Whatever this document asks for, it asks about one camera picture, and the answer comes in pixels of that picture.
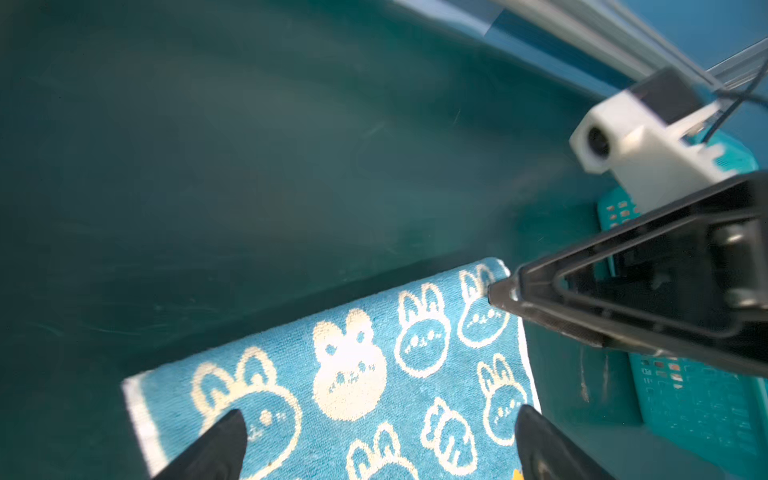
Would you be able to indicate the aluminium frame back rail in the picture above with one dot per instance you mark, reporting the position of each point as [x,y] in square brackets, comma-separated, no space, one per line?
[605,30]

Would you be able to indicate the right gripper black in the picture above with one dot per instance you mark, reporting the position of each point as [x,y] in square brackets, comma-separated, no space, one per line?
[699,272]

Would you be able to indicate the teal perforated plastic basket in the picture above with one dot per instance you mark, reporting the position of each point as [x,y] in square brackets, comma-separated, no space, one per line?
[711,398]

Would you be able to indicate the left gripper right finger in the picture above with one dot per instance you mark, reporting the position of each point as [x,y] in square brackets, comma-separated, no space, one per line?
[546,453]

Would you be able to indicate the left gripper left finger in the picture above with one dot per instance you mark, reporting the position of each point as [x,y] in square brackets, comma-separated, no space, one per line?
[216,455]

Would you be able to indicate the bunny face pattern towel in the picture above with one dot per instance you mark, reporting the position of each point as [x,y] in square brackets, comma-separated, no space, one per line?
[423,381]

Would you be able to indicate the aluminium frame right post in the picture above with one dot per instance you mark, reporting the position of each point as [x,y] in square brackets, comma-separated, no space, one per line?
[741,68]

